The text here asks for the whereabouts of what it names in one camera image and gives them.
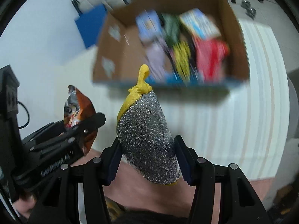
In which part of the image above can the red packet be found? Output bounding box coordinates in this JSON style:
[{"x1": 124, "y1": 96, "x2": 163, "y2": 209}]
[{"x1": 193, "y1": 38, "x2": 230, "y2": 81}]

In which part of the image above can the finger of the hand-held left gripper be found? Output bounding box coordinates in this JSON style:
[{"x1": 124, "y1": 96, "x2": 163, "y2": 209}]
[
  {"x1": 22, "y1": 121, "x2": 67, "y2": 146},
  {"x1": 59, "y1": 112, "x2": 106, "y2": 143}
]

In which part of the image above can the blue board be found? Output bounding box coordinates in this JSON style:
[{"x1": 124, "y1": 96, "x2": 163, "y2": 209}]
[{"x1": 74, "y1": 4, "x2": 108, "y2": 49}]

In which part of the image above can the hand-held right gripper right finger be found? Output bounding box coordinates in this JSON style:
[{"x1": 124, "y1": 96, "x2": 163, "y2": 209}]
[{"x1": 173, "y1": 135, "x2": 272, "y2": 224}]

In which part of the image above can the green packet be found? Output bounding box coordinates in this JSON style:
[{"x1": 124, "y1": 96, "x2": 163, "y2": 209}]
[{"x1": 161, "y1": 14, "x2": 182, "y2": 46}]

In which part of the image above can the light blue snack packet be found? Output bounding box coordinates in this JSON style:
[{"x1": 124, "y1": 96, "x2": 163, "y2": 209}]
[{"x1": 135, "y1": 10, "x2": 163, "y2": 43}]

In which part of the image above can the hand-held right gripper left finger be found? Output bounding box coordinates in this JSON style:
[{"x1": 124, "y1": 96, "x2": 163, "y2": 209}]
[{"x1": 27, "y1": 139, "x2": 123, "y2": 224}]

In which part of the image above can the black yellow wipes pack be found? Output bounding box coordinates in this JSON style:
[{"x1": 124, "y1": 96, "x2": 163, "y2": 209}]
[{"x1": 172, "y1": 41, "x2": 195, "y2": 83}]

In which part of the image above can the person's dark fleece clothing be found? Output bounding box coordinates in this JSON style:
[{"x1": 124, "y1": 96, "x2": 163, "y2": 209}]
[{"x1": 112, "y1": 209, "x2": 190, "y2": 224}]

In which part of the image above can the cardboard box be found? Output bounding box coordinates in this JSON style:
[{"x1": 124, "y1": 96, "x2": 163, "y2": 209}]
[{"x1": 92, "y1": 0, "x2": 251, "y2": 89}]

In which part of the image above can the orange cartoon snack packet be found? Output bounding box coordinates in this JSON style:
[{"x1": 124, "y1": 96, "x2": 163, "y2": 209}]
[{"x1": 64, "y1": 85, "x2": 98, "y2": 156}]

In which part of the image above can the black cable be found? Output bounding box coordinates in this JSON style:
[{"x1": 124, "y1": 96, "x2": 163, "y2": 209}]
[{"x1": 17, "y1": 101, "x2": 30, "y2": 129}]

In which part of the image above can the yellow silver scrubber sponge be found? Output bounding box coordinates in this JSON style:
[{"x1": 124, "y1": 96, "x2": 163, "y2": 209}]
[{"x1": 116, "y1": 64, "x2": 182, "y2": 187}]

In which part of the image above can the white blue-labelled packet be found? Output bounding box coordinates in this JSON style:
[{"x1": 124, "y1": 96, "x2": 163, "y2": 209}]
[{"x1": 179, "y1": 9, "x2": 223, "y2": 38}]

